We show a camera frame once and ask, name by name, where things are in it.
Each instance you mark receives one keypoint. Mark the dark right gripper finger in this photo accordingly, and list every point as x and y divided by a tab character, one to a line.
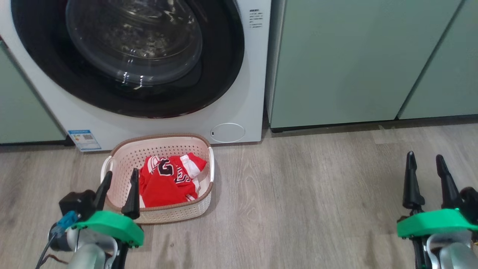
412	190
450	194

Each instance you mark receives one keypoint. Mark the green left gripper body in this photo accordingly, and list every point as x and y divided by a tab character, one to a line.
112	224

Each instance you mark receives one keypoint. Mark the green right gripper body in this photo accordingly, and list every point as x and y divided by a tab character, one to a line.
433	222

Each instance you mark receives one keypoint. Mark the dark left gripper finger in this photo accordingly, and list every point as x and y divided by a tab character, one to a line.
132	201
104	192

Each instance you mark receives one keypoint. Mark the red white sports garment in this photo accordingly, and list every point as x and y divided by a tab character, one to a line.
164	190

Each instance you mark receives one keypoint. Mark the black washing machine door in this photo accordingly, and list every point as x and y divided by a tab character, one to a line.
220	48

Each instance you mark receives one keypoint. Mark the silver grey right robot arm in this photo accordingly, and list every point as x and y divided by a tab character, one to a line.
452	250

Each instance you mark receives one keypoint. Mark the cream perforated plastic laundry basket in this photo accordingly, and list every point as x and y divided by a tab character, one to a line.
127	153

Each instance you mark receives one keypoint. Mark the narrow pale green cabinet door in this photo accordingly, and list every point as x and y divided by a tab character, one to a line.
448	82

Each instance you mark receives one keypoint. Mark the white front-load washing machine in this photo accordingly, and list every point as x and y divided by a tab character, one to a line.
231	93

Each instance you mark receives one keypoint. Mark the wide pale green cabinet door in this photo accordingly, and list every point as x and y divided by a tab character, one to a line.
336	63

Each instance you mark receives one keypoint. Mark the blue white energy label sticker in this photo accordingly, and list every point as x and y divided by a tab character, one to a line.
85	140

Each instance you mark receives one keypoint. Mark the round white filter cover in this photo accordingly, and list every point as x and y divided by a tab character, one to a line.
227	132

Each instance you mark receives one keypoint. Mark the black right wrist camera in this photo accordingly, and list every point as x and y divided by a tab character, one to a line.
471	203

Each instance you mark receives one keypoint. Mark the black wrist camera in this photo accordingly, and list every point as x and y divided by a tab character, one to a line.
471	203
76	203

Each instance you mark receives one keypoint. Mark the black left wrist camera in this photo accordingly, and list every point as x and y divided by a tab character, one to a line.
76	203

